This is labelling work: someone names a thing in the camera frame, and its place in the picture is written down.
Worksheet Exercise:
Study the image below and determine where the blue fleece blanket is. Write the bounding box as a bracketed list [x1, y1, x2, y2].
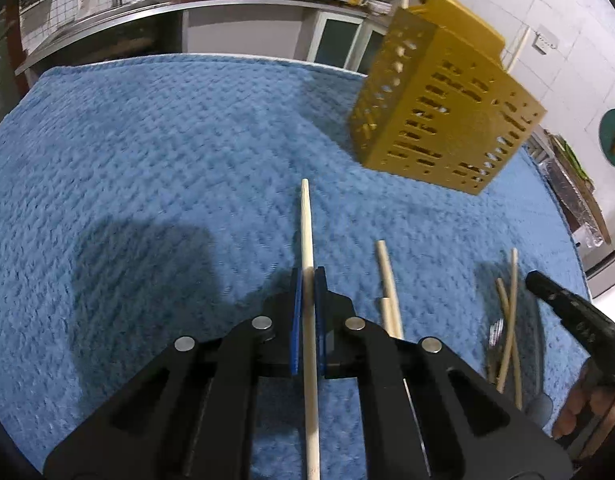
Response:
[0, 52, 591, 480]

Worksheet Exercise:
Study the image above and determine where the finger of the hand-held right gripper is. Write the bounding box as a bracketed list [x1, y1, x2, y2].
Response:
[525, 270, 615, 387]

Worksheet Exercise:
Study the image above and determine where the brown kitchen counter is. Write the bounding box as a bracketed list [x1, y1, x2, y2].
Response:
[14, 0, 393, 77]

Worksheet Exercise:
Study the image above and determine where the wide glass cabinet door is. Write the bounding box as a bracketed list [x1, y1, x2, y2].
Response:
[356, 25, 389, 74]

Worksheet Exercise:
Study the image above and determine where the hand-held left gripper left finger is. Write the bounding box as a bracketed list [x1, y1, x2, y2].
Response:
[44, 268, 304, 480]

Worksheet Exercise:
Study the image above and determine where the person's right hand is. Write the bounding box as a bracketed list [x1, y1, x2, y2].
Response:
[551, 360, 615, 457]

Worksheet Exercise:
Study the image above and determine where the gold perforated utensil holder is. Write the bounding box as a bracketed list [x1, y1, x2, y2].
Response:
[348, 0, 547, 196]

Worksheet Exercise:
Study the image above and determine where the narrow glass cabinet door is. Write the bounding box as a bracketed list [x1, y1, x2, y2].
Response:
[307, 12, 364, 69]

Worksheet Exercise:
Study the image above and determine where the metal spoon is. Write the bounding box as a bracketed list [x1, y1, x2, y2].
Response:
[487, 317, 508, 386]

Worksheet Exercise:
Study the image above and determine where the wooden crate with vegetables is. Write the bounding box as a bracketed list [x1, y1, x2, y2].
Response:
[540, 129, 612, 247]

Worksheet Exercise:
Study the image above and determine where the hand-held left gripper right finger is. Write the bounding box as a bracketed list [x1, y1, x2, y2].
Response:
[314, 266, 574, 480]

